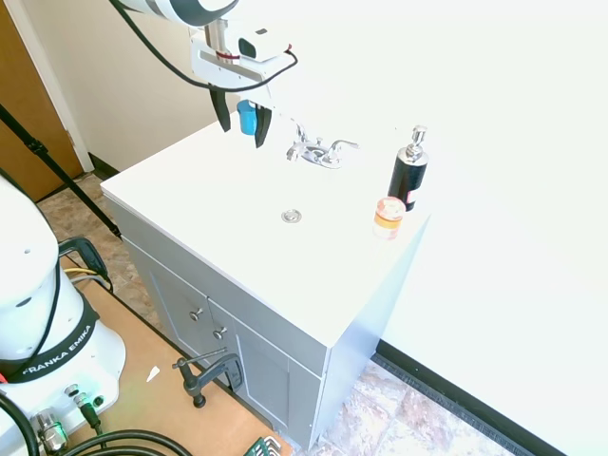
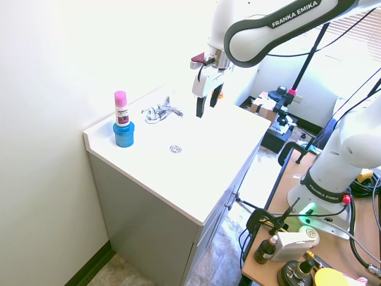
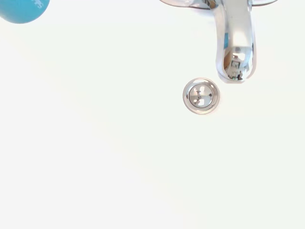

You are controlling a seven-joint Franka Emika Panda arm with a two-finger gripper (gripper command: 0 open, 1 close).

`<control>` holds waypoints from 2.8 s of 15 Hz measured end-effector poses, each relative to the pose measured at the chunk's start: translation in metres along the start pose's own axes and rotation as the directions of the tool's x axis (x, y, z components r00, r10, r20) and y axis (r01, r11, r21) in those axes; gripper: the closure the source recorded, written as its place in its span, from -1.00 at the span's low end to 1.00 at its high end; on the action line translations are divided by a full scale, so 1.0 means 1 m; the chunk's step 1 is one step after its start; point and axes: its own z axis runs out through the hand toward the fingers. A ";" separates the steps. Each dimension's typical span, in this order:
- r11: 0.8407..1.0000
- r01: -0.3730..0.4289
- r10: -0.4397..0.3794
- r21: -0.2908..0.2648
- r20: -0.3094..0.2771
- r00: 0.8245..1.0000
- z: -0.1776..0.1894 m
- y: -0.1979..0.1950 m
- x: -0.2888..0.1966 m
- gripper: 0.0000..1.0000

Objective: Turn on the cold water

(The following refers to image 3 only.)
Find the chrome sink drain plug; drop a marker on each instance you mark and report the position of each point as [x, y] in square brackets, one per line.
[201, 95]

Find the white ceramic sink basin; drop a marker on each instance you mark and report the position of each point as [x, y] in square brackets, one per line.
[95, 131]

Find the chrome faucet spout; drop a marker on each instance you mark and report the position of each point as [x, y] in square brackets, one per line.
[240, 28]

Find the blue plastic bottle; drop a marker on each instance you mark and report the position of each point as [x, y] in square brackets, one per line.
[22, 10]

